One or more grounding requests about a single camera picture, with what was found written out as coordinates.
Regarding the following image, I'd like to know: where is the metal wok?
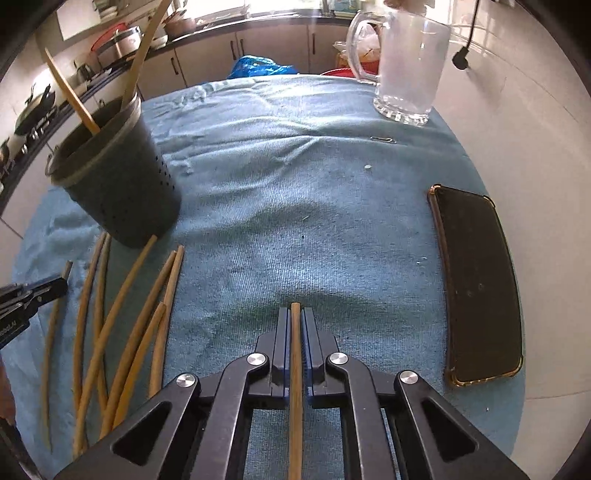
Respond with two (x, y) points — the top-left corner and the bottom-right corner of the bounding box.
(14, 83), (58, 134)

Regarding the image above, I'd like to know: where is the blue towel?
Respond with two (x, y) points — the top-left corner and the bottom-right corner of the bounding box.
(11, 74), (527, 480)

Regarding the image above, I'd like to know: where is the kitchen window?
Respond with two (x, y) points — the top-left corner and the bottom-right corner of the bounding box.
(245, 0), (333, 17)

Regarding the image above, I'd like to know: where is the blue plastic bag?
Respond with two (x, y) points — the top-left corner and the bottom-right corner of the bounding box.
(227, 55), (301, 79)

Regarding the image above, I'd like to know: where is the person's left forearm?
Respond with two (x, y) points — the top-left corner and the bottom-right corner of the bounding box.
(0, 357), (16, 423)

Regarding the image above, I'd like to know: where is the black power plug with cable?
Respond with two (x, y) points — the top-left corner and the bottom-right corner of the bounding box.
(451, 0), (485, 71)

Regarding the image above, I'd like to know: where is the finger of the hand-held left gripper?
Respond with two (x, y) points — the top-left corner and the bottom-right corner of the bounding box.
(0, 274), (69, 319)

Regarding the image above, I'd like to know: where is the red basin with rim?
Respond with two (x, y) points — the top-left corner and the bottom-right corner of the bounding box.
(90, 23), (127, 51)

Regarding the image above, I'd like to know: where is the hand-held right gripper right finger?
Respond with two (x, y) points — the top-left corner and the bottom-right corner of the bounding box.
(301, 308), (532, 480)

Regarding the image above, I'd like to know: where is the orange waste basket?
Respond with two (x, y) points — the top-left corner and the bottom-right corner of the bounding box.
(333, 23), (384, 77)

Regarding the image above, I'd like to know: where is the group of bamboo chopsticks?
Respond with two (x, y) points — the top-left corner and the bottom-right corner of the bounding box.
(41, 233), (185, 460)

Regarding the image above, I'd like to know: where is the silver rice cooker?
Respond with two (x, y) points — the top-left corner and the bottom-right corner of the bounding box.
(95, 25), (143, 68)

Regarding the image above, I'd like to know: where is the clear glass mug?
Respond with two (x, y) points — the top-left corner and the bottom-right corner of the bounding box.
(346, 9), (452, 127)

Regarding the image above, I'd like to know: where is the black smartphone in clear case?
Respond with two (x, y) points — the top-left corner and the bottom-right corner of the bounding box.
(427, 184), (525, 388)

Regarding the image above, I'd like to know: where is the gas stove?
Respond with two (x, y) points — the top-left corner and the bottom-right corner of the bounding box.
(0, 111), (61, 185)

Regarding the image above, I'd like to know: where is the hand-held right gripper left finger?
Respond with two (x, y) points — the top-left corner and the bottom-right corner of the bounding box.
(53, 307), (293, 480)

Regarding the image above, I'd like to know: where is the single bamboo chopstick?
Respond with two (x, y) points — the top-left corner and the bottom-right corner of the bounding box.
(37, 46), (101, 136)
(121, 0), (174, 112)
(288, 302), (304, 480)

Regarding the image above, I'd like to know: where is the dark red pot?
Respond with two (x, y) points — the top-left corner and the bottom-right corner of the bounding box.
(164, 11), (197, 40)

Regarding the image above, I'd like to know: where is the dark perforated utensil holder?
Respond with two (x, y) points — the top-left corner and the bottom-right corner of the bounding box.
(45, 92), (183, 250)

